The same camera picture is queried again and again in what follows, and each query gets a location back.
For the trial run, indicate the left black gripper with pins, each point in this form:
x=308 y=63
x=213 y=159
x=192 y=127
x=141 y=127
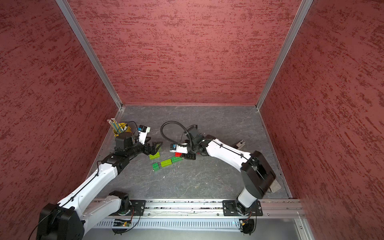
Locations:
x=153 y=151

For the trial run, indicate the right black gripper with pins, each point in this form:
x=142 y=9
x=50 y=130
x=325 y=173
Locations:
x=190 y=157

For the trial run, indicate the lime long lego brick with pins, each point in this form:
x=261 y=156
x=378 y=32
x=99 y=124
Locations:
x=155 y=156

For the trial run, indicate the dark green long lego brick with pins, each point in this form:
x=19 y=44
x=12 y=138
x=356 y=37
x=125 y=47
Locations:
x=176 y=159

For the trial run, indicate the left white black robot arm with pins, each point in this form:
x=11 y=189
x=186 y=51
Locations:
x=71 y=218

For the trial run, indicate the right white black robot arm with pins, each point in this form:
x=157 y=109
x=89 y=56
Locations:
x=257 y=174

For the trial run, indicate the green square lego brick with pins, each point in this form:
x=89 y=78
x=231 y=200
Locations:
x=155 y=167

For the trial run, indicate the yellow pencil cup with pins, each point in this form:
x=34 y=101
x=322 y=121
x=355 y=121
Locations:
x=126 y=129

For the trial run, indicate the grey eraser block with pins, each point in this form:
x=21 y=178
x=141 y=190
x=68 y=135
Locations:
x=239 y=145

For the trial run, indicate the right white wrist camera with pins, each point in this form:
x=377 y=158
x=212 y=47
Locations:
x=175 y=148

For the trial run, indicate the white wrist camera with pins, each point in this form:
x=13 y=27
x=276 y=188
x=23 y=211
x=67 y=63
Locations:
x=175 y=148
x=143 y=132

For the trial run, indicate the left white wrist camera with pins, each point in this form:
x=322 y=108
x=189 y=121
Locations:
x=143 y=132

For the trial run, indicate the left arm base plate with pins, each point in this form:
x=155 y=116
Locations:
x=131 y=207

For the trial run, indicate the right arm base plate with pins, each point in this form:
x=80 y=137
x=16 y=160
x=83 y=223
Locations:
x=235 y=208

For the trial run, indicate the white perforated cable duct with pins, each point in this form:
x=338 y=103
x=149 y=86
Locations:
x=231 y=225

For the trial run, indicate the aluminium rail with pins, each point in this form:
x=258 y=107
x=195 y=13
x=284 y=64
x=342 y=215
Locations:
x=217 y=208

